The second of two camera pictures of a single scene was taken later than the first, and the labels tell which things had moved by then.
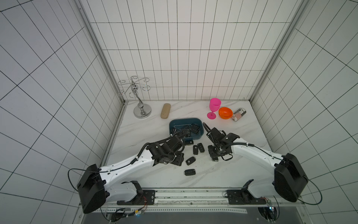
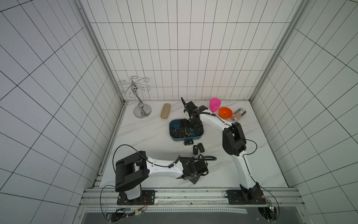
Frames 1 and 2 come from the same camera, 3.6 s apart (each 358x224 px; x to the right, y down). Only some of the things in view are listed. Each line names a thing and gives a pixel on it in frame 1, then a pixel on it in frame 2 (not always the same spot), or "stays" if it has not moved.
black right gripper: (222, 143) to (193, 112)
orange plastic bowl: (225, 113) stays
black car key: (201, 147) stays
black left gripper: (179, 159) to (194, 180)
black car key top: (189, 142) stays
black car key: (195, 150) stays
